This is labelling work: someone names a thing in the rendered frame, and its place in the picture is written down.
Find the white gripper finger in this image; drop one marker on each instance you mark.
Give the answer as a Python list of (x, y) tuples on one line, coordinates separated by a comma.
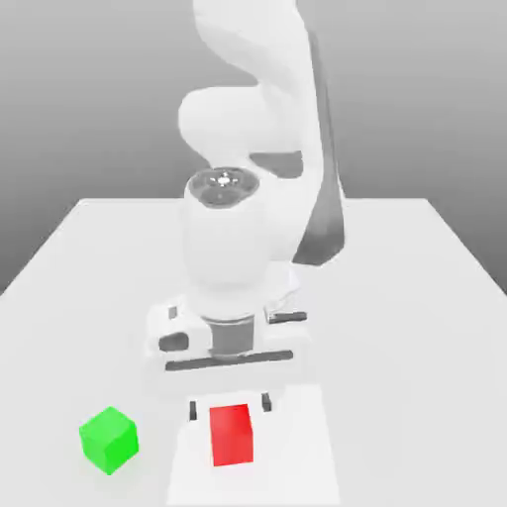
[(266, 402), (193, 411)]

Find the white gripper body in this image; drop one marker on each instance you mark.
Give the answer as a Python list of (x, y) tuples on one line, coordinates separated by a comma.
[(229, 376)]

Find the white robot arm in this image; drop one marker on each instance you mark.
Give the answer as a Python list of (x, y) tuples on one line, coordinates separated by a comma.
[(222, 237)]

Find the small red cube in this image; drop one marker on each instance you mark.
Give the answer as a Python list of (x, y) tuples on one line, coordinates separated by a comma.
[(231, 435)]

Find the small green cube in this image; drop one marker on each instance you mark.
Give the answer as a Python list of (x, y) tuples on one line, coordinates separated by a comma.
[(107, 439)]

